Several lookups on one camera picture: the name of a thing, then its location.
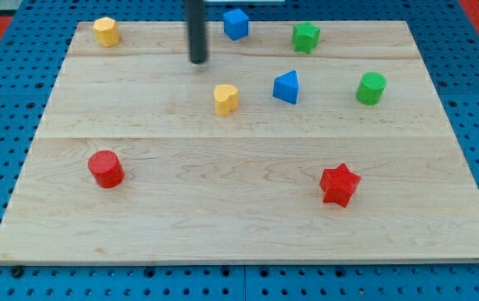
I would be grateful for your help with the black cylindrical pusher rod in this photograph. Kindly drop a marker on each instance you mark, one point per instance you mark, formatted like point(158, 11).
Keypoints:
point(196, 30)

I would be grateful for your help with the blue cube block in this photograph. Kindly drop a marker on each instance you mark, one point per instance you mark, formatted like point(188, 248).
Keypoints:
point(236, 24)

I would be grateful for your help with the green star block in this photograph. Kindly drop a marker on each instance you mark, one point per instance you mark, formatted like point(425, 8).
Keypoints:
point(305, 37)

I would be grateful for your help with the red star block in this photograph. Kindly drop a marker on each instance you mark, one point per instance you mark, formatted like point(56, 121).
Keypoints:
point(339, 185)

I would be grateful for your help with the yellow hexagon block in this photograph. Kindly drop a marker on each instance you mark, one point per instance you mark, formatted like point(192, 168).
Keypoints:
point(106, 31)

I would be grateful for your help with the yellow heart block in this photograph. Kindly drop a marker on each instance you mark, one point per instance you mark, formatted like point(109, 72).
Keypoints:
point(226, 99)

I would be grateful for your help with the blue triangle block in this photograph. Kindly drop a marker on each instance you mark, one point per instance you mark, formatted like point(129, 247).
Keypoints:
point(286, 87)

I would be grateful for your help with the light wooden board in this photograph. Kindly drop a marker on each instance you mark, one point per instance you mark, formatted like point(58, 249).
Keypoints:
point(242, 189)

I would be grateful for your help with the red cylinder block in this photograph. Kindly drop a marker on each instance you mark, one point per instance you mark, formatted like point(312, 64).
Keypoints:
point(106, 169)

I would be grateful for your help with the green cylinder block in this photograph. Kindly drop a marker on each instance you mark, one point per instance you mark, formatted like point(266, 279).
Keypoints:
point(371, 88)

